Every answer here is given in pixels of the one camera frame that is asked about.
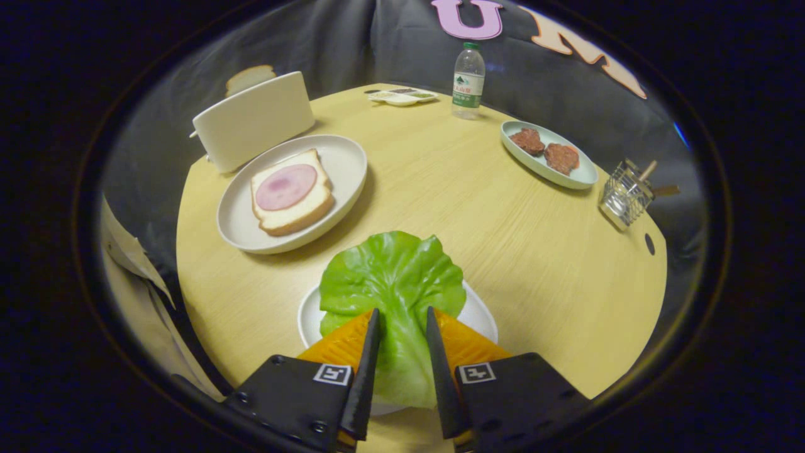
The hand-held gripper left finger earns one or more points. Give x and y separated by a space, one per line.
366 377

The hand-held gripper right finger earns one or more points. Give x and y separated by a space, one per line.
443 377

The green lettuce leaf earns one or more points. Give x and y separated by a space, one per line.
393 277

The plain white bread slice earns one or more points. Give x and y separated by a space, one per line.
248 78

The white glossy plate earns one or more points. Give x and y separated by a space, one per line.
481 318

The bread slice under ham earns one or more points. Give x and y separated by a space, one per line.
295 217

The pink ham slice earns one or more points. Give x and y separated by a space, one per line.
286 187

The beige round plate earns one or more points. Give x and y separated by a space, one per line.
346 167

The beige cloth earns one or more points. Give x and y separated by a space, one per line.
138 296

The pale green oval plate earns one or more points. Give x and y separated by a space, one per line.
582 173

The brown fried meat piece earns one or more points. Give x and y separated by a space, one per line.
527 141
561 158

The cream white toaster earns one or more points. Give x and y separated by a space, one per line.
258 123

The white divided condiment dish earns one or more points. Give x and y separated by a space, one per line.
402 97

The clear plastic water bottle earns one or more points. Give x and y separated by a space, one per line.
468 82

